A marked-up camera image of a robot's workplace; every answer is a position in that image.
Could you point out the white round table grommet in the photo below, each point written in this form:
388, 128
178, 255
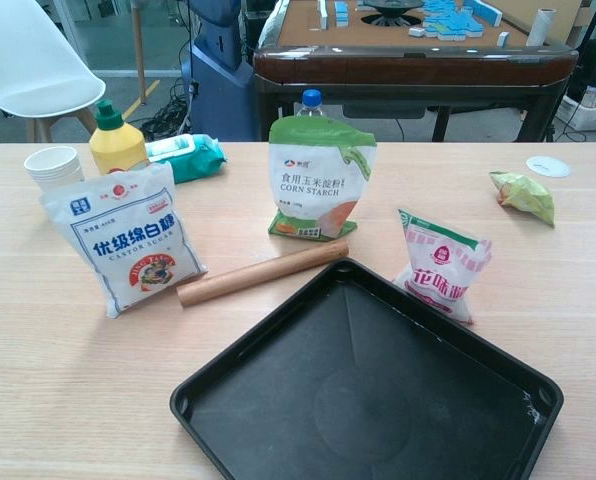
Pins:
548, 166

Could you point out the blue white mahjong tile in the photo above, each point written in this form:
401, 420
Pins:
503, 38

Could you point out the yellow bottle green cap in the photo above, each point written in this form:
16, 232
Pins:
115, 145

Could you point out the blue chair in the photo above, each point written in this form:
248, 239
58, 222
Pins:
218, 90

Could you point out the wooden rolling pin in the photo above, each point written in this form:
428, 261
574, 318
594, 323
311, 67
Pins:
258, 275

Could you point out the black mahjong centre dome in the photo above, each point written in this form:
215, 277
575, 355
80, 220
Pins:
388, 10

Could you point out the teal wet wipes pack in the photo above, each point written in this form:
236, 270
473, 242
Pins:
193, 160

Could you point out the dark liquid bottle blue cap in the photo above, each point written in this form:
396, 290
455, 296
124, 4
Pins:
310, 102

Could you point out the dark brown mahjong table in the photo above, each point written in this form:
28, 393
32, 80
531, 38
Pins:
413, 65

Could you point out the green white corn starch pouch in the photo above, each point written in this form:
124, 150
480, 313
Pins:
313, 185

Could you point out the black baking tray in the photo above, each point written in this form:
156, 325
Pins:
353, 390

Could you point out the white chair wooden legs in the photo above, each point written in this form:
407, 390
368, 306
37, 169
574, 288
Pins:
28, 60

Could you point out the crumpled green snack bag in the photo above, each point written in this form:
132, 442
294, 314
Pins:
525, 197

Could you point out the white paper cup stack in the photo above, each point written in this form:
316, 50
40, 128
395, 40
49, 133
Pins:
53, 165

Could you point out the white paper roll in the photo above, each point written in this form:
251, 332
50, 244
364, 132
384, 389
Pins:
542, 27

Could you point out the white castor sugar bag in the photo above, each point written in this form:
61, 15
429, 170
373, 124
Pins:
128, 240

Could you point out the pink snack packet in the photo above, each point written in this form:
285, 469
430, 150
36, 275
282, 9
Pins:
443, 265

